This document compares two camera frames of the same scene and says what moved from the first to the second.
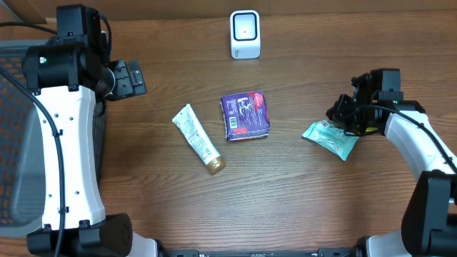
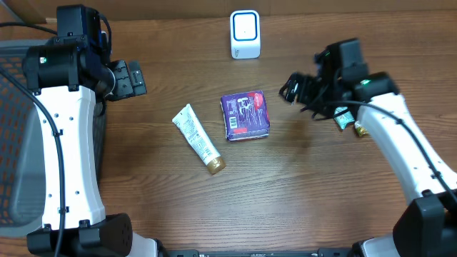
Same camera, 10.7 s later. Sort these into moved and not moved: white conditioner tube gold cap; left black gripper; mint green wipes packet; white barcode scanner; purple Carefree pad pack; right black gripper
Moved: right black gripper; mint green wipes packet
Not moved: white barcode scanner; purple Carefree pad pack; left black gripper; white conditioner tube gold cap
